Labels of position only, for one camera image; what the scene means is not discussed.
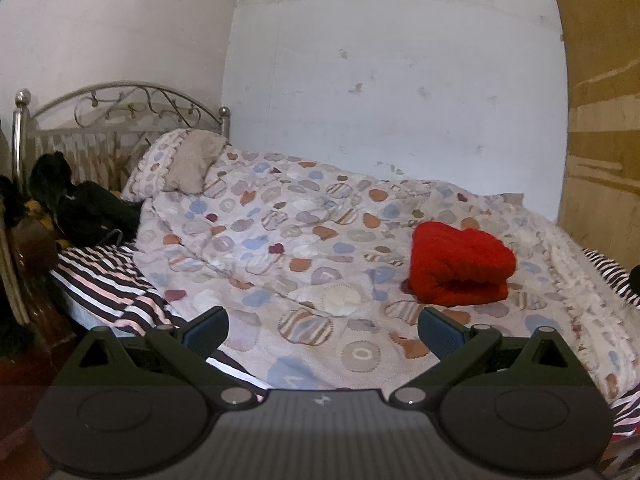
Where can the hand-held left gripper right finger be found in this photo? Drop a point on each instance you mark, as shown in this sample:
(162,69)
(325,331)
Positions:
(440,332)

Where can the metal bed headboard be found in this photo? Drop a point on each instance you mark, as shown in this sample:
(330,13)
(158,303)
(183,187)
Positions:
(100,125)

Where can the beige frilled pillow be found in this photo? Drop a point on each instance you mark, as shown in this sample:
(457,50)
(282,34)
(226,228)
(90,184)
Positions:
(190,165)

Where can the wooden board panel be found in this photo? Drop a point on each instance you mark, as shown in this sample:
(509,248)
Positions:
(605,110)

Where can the patterned white comforter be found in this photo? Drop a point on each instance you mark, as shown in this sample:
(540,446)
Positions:
(300,220)

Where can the red knit sweater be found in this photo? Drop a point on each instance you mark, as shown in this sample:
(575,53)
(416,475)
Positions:
(455,260)

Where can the dark wooden bedside furniture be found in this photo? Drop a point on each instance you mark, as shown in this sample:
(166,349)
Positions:
(30,265)

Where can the striped bed sheet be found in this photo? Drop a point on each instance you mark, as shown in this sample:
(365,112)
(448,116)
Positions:
(110,285)

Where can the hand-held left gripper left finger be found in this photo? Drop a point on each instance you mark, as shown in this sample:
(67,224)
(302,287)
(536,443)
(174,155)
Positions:
(206,329)

